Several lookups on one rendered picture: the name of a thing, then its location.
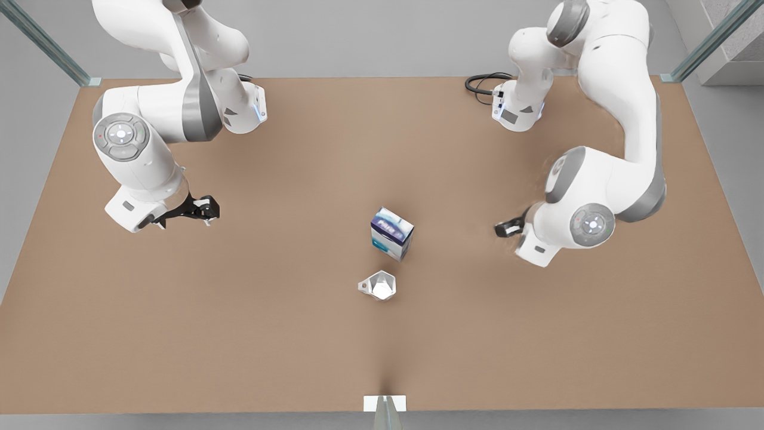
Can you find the silver frame post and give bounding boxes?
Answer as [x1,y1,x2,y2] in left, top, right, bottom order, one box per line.
[363,395,407,430]
[660,0,764,84]
[0,0,102,88]

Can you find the blue and white carton box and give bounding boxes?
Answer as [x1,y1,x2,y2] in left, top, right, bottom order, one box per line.
[370,207,415,262]

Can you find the black cable loop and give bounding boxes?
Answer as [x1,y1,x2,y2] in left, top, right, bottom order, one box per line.
[465,72,515,106]

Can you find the white faceted cup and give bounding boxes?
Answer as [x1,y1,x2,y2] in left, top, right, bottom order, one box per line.
[358,270,398,301]

